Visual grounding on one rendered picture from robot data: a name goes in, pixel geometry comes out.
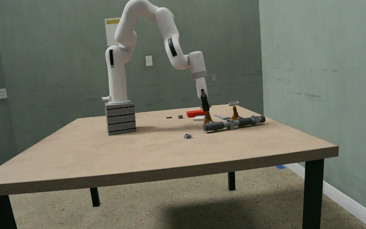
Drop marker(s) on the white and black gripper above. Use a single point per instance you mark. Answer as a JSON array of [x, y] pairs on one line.
[[202, 92]]

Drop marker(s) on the grey pipe manifold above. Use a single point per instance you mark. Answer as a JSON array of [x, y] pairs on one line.
[[235, 120]]

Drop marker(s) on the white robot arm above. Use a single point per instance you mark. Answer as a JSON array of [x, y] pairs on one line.
[[125, 35]]

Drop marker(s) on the red rectangular block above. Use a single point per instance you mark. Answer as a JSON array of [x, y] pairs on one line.
[[195, 113]]

